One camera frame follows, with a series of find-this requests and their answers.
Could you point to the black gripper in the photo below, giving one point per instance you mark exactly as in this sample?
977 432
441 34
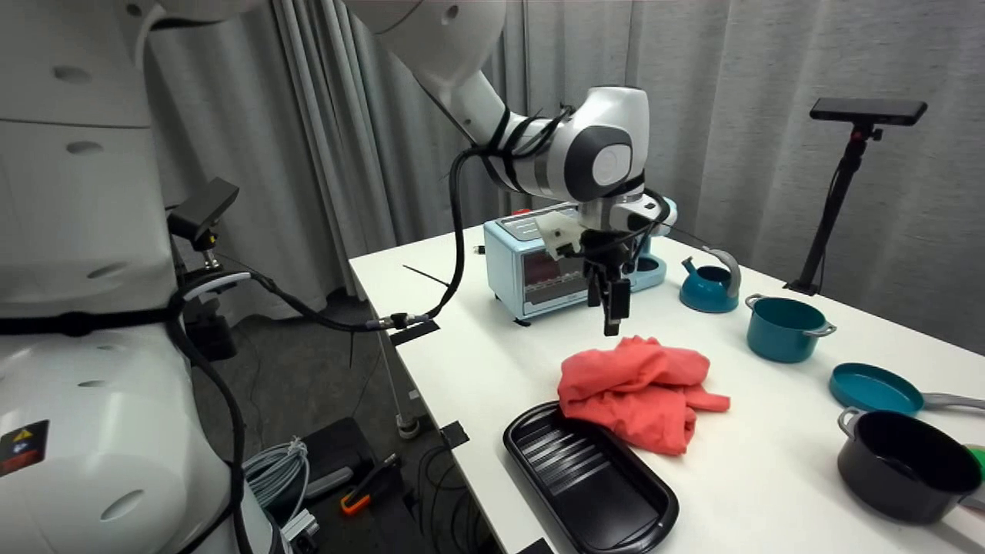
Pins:
615 249

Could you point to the red shirt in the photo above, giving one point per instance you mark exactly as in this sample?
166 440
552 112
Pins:
636 396

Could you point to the light blue toaster oven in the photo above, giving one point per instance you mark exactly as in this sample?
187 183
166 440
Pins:
526 272

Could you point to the teal toy kettle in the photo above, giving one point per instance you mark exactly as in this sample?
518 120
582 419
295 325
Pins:
708 292

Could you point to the teal toy pot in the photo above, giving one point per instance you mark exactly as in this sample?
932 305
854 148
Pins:
781 330

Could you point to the black ridged tray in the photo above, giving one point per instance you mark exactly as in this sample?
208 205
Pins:
595 481

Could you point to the long black tape strip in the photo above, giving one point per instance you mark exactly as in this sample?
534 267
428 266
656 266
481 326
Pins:
416 330

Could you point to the small black tape piece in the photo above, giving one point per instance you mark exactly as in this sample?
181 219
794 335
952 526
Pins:
452 434

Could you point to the metal table leg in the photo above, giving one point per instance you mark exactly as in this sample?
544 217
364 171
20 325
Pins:
396 387

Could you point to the black tripod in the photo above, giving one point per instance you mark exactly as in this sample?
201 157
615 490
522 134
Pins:
831 205

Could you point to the wide black tape patch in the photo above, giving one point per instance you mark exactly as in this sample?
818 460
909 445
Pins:
537 549

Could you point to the black floor box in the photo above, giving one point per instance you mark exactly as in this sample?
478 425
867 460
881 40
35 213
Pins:
334 450

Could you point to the black toy pot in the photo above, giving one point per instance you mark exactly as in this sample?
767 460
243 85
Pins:
903 473

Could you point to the green toy piece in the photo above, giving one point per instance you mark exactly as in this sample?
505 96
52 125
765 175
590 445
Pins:
977 460

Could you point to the black camera bar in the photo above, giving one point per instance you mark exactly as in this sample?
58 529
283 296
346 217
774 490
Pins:
867 112

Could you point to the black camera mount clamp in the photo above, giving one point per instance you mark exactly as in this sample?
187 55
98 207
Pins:
209 326

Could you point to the small black camera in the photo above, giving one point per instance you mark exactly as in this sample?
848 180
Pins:
205 210

